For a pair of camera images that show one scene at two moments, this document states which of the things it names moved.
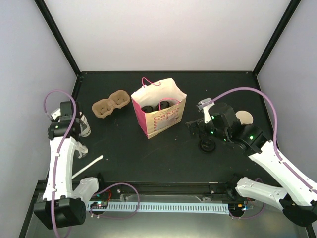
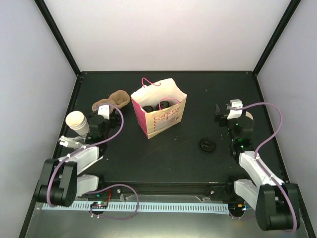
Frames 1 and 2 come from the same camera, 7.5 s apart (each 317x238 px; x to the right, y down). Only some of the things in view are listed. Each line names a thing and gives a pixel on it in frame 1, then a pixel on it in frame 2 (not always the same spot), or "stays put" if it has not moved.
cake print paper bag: [159, 107] stays put
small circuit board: [99, 205] stays put
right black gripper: [202, 132] → [217, 116]
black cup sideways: [164, 104] stays put
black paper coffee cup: [147, 108] stays put
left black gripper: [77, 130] → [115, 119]
